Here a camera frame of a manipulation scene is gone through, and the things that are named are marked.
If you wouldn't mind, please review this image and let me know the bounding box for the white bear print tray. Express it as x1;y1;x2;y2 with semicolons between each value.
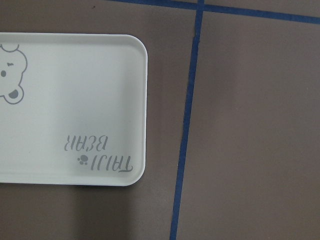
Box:
0;32;148;187

